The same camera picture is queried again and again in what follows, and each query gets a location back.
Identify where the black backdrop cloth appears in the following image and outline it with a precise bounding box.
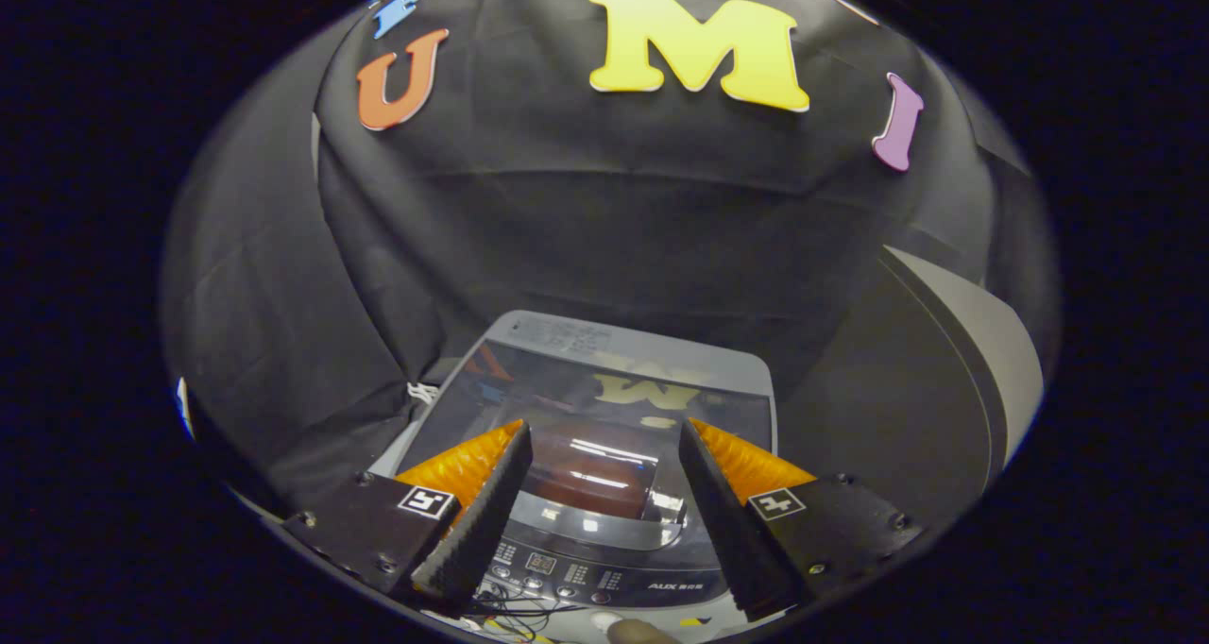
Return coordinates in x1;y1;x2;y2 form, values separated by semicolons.
159;0;1059;513

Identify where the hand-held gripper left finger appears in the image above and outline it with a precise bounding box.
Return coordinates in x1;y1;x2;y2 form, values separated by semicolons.
281;419;533;612

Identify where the grey washing machine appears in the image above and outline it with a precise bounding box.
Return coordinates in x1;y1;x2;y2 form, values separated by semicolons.
368;310;780;626

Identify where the black cable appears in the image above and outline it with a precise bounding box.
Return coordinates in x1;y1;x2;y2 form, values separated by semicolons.
470;587;588;641

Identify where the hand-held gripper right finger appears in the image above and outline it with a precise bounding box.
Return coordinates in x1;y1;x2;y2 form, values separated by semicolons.
678;417;925;621

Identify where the beige cabinet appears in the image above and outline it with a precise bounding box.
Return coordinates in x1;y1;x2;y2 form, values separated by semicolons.
782;246;1045;522

